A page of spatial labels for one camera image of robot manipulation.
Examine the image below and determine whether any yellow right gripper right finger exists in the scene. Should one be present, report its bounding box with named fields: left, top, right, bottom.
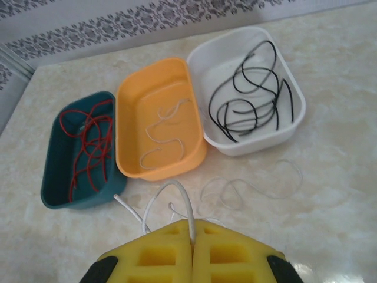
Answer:
left=191, top=219, right=299, bottom=283

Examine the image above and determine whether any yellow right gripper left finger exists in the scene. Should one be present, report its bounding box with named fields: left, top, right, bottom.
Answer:
left=79, top=218, right=194, bottom=283

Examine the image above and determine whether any teal plastic bin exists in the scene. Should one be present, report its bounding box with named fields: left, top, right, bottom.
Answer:
left=39, top=90, right=128, bottom=210

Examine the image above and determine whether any orange plastic bin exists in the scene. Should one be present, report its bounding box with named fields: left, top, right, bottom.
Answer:
left=115, top=57, right=209, bottom=182

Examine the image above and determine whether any white plastic bin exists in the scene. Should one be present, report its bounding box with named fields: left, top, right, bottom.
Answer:
left=186, top=25, right=307, bottom=157

